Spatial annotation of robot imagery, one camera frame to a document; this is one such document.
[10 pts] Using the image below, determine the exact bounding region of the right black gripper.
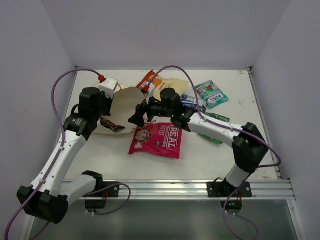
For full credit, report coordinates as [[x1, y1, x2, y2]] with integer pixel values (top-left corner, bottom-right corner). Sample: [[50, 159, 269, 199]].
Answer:
[[128, 92, 174, 128]]

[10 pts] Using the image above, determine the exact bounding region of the beige paper bag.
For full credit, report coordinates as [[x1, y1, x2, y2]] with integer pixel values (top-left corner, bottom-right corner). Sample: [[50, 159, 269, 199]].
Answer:
[[94, 84, 145, 135]]

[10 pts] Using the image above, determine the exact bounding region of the brown snack packet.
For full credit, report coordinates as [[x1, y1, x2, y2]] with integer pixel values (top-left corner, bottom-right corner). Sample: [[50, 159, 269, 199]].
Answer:
[[100, 118, 126, 133]]

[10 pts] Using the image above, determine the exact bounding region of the red Real crisps packet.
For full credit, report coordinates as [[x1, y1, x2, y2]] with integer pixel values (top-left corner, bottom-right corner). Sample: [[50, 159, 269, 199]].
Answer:
[[128, 122, 183, 159]]

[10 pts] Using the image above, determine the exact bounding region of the beige cassava chips packet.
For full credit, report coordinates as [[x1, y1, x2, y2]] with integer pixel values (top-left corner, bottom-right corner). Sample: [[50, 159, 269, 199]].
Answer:
[[136, 70, 189, 101]]

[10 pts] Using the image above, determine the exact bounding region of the blue snack packet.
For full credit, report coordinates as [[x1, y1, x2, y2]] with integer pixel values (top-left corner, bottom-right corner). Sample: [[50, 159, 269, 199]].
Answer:
[[180, 94, 207, 113]]

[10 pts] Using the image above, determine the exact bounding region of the green snack packet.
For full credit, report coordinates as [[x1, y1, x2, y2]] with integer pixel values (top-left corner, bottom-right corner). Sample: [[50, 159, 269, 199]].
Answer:
[[197, 112, 231, 145]]

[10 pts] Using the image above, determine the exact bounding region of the teal Fox's candy packet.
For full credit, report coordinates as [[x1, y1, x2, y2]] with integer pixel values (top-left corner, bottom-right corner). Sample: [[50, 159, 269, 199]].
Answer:
[[195, 80, 229, 109]]

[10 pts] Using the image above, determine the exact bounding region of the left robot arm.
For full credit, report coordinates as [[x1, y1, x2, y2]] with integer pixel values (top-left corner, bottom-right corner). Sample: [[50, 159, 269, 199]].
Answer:
[[17, 86, 115, 224]]

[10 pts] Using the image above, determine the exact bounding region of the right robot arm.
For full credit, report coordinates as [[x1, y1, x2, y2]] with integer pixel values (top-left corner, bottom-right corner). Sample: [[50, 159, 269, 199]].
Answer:
[[128, 88, 268, 197]]

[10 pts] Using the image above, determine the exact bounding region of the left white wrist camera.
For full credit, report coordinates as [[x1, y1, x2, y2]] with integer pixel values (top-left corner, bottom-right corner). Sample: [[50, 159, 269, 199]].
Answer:
[[98, 77, 118, 99]]

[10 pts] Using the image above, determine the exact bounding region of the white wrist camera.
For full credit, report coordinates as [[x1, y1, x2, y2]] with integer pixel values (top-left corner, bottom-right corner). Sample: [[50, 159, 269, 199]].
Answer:
[[142, 84, 156, 104], [98, 77, 118, 99]]

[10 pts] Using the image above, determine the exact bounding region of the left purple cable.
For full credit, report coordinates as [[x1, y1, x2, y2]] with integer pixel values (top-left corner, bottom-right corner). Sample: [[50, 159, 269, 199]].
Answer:
[[3, 69, 105, 240]]

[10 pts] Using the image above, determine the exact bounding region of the purple cable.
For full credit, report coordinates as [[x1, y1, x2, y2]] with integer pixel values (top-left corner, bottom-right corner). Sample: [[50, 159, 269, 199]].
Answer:
[[3, 69, 105, 240], [142, 65, 283, 168]]

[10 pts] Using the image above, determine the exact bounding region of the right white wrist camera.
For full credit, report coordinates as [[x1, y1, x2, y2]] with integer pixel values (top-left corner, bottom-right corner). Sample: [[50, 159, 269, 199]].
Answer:
[[142, 84, 156, 104]]

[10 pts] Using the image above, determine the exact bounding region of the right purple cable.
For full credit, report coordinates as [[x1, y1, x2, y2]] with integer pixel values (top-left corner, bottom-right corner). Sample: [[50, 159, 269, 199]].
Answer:
[[142, 65, 283, 168]]

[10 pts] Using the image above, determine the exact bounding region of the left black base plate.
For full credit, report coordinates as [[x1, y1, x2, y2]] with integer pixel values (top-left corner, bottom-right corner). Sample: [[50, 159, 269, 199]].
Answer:
[[84, 181, 120, 198]]

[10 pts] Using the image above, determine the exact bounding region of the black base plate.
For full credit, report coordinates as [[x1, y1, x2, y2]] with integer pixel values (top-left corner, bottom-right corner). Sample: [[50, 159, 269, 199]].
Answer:
[[84, 181, 120, 198], [206, 177, 253, 198]]

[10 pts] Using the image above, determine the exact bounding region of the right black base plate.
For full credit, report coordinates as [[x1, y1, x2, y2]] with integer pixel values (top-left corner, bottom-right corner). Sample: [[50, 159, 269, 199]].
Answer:
[[206, 177, 253, 198]]

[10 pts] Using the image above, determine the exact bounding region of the aluminium mounting rail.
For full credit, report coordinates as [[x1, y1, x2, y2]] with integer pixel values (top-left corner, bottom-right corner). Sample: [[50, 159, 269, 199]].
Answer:
[[57, 179, 293, 201]]

